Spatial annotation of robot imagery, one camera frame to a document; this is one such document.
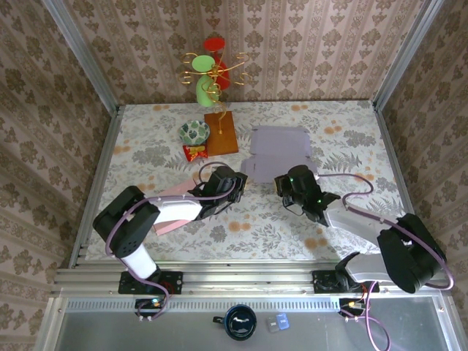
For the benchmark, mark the red plastic goblet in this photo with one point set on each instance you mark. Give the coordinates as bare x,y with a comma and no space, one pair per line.
214,44

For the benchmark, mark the leaf pattern bowl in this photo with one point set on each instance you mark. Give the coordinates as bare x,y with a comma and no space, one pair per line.
194,132

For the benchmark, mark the pink paper box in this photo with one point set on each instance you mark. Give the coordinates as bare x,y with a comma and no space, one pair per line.
166,228

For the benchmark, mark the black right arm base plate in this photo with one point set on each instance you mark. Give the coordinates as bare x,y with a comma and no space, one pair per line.
323,283

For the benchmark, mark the small board with orange light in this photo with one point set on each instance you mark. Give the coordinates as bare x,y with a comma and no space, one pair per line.
351,307

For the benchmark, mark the aluminium frame post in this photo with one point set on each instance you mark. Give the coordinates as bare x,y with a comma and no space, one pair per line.
406,55
84,55

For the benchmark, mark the red snack packet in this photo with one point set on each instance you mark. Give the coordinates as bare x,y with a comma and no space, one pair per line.
195,153

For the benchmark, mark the dark blue mug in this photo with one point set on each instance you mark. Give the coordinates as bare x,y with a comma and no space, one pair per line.
239,321

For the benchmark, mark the small board with green light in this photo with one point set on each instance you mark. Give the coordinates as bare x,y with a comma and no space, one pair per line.
150,305

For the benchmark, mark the aluminium table side rail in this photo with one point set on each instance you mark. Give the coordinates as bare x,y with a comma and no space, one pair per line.
106,161
393,153

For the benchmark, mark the aluminium mounting rail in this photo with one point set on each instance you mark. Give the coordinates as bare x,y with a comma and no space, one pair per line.
256,278

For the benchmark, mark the small blue card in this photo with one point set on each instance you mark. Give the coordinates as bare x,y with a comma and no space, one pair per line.
282,320

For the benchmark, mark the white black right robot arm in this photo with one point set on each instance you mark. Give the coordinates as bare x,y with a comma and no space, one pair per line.
351,223

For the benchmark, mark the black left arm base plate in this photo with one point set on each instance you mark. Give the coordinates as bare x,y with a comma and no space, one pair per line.
173,281

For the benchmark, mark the purple paper box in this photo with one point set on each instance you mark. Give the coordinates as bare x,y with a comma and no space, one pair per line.
278,146

